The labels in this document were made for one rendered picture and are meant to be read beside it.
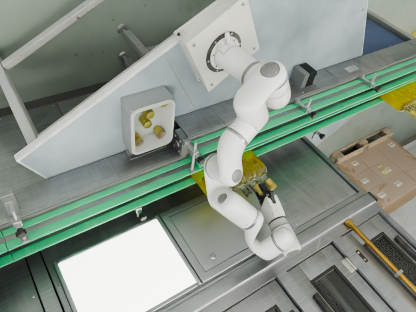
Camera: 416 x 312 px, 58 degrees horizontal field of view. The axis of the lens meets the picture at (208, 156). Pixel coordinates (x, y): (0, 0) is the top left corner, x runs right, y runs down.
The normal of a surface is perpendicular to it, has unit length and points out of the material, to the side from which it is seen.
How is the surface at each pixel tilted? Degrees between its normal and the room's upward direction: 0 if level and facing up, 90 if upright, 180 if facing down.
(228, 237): 91
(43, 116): 90
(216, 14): 90
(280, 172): 90
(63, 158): 0
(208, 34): 4
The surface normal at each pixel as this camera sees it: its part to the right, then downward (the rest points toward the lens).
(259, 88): -0.13, -0.29
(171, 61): 0.55, 0.66
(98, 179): 0.12, -0.67
